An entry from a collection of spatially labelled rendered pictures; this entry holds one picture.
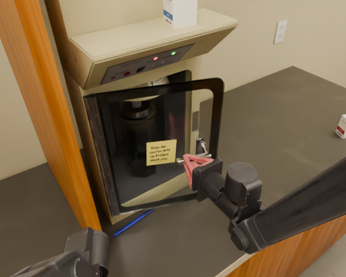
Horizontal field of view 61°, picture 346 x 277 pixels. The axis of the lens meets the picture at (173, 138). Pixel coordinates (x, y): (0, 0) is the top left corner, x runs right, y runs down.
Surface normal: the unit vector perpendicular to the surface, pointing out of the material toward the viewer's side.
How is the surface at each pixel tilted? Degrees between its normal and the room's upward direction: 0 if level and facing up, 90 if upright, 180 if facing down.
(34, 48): 90
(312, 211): 89
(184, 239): 0
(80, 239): 21
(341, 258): 0
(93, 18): 90
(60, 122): 90
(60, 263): 70
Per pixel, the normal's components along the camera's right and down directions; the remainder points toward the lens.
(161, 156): 0.25, 0.60
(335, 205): -0.88, 0.30
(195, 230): -0.01, -0.78
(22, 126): 0.57, 0.51
